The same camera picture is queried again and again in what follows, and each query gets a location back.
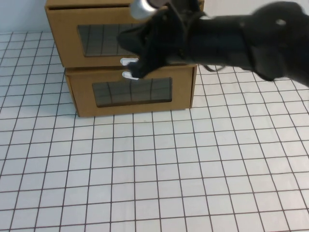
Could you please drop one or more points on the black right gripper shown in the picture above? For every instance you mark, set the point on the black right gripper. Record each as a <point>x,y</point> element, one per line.
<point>169,38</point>

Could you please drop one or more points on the brown cardboard drawer with window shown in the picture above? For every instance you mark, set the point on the brown cardboard drawer with window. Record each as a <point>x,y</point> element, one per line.
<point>62,36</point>
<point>79,96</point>

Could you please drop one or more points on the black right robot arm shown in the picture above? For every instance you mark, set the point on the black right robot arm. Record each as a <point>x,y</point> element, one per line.
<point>241,41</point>

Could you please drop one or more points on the brown cardboard shoe box shell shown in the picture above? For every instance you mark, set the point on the brown cardboard shoe box shell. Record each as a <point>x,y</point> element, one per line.
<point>96,3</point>

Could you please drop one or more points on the lower cardboard drawer with window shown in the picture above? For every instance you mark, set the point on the lower cardboard drawer with window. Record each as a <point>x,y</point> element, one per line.
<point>84,70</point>

